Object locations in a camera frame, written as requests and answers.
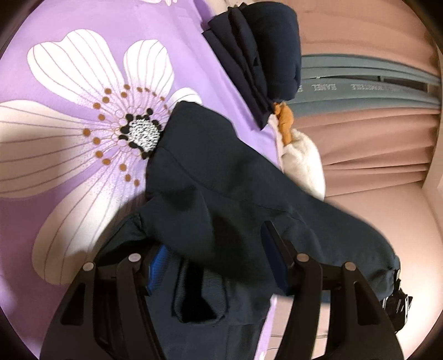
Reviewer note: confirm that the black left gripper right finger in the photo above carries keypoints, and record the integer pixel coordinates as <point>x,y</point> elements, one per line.
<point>359,328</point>

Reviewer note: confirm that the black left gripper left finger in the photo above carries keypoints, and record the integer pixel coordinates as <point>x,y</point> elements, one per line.
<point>104,313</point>

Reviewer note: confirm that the dark navy jacket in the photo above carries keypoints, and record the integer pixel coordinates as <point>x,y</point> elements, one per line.
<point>208,194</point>

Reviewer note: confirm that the pink pleated curtain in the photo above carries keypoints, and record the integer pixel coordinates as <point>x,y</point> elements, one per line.
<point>368,149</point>

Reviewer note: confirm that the white plush duck toy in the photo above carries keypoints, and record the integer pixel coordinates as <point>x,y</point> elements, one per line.
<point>299,157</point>

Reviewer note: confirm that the purple floral bed sheet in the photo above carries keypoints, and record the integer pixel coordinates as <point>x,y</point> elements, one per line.
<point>83,84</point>

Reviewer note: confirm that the grey blue lettered curtain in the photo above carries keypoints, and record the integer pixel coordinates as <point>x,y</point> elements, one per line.
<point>339,83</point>

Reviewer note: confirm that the folded dark navy garment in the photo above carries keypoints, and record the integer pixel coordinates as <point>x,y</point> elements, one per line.
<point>258,46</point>

